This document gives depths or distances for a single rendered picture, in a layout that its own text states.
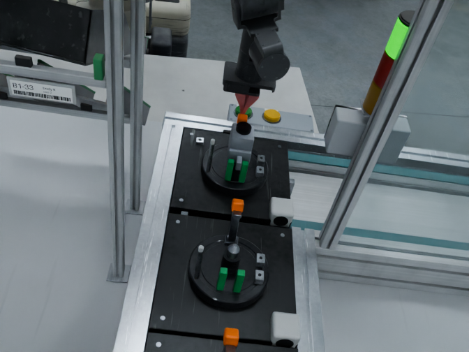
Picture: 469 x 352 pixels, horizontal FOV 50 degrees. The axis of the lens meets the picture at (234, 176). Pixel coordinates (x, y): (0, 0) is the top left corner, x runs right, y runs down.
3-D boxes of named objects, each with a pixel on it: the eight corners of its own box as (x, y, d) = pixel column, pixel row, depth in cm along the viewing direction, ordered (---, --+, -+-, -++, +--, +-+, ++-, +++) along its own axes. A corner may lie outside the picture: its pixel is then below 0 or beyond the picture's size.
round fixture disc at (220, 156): (204, 144, 111) (204, 137, 110) (266, 154, 112) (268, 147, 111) (197, 191, 101) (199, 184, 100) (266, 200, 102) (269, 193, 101)
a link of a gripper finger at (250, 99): (252, 126, 103) (261, 88, 96) (218, 121, 102) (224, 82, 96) (253, 105, 108) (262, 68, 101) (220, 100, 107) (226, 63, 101)
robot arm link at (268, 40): (277, -20, 87) (229, -10, 86) (301, 13, 80) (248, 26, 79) (278, 39, 96) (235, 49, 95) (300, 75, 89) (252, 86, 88)
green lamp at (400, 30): (382, 42, 74) (394, 11, 71) (415, 47, 74) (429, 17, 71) (388, 61, 70) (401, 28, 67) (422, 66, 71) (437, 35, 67)
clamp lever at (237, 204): (226, 235, 91) (232, 198, 88) (236, 237, 91) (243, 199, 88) (226, 246, 88) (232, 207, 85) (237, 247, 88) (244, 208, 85)
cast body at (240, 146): (228, 140, 105) (233, 114, 100) (249, 143, 105) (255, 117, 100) (226, 168, 99) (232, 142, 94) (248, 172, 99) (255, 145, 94)
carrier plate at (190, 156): (183, 133, 116) (183, 126, 114) (285, 148, 117) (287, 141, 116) (169, 213, 99) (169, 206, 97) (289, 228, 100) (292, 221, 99)
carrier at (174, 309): (167, 218, 98) (172, 173, 89) (289, 235, 99) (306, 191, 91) (147, 335, 80) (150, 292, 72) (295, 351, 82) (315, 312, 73)
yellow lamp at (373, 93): (360, 97, 81) (370, 71, 78) (390, 102, 81) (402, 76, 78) (364, 116, 77) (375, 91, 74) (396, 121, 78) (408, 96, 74)
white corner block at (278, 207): (266, 209, 103) (271, 195, 100) (289, 211, 104) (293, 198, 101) (266, 226, 100) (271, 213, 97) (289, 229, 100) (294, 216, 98)
